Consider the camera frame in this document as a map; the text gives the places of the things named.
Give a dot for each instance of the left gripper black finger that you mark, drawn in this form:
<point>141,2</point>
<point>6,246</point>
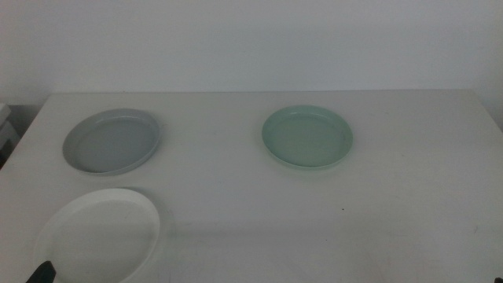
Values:
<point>42,274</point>

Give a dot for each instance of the white shallow bowl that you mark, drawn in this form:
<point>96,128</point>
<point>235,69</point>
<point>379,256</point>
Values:
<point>98,236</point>

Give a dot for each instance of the grey shallow bowl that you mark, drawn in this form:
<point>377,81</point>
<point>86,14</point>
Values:
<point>112,143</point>

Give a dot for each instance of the pale green shallow bowl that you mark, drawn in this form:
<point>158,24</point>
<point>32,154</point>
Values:
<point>306,137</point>

